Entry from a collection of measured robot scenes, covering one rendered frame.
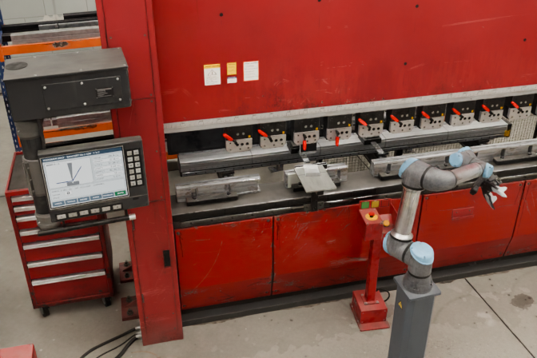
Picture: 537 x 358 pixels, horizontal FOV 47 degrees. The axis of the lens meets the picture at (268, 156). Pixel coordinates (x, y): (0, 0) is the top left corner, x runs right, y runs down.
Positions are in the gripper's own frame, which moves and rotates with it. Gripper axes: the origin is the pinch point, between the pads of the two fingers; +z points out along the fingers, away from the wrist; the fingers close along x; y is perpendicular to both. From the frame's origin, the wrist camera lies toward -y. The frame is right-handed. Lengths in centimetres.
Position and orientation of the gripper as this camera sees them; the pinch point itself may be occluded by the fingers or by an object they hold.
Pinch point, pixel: (499, 204)
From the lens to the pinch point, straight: 345.2
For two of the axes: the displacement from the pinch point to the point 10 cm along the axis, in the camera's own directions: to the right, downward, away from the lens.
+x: -1.0, 4.9, 8.7
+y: 8.8, -3.7, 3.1
